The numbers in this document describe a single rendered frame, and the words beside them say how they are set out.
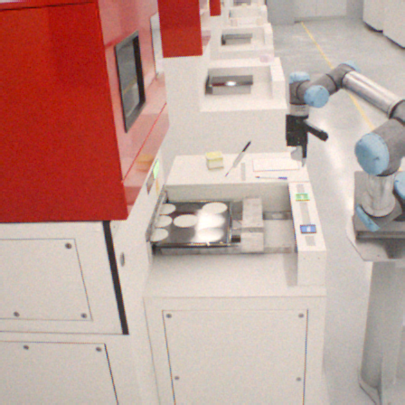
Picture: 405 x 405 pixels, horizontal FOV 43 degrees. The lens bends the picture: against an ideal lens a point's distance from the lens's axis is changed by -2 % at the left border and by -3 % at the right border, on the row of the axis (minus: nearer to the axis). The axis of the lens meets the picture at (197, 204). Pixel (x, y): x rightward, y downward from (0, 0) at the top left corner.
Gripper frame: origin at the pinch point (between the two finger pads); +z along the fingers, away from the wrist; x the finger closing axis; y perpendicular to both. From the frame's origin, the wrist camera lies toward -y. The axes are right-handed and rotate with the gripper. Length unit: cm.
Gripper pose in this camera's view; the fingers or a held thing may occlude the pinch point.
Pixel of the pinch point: (304, 164)
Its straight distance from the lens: 204.9
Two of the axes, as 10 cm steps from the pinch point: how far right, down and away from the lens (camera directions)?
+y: -9.9, 0.2, 1.2
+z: 0.7, 8.9, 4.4
